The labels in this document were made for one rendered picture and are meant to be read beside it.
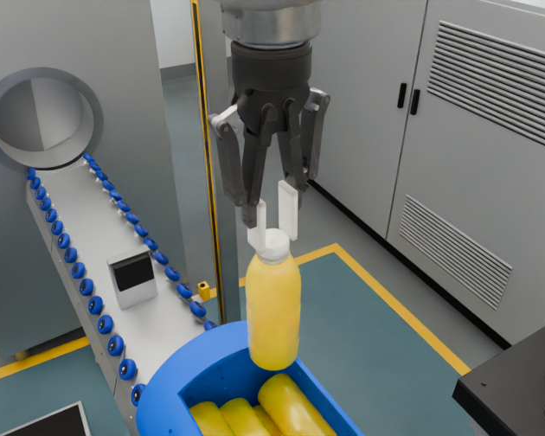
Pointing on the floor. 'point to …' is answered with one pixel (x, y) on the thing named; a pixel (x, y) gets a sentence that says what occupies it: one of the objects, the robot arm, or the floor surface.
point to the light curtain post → (224, 266)
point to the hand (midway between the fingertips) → (272, 218)
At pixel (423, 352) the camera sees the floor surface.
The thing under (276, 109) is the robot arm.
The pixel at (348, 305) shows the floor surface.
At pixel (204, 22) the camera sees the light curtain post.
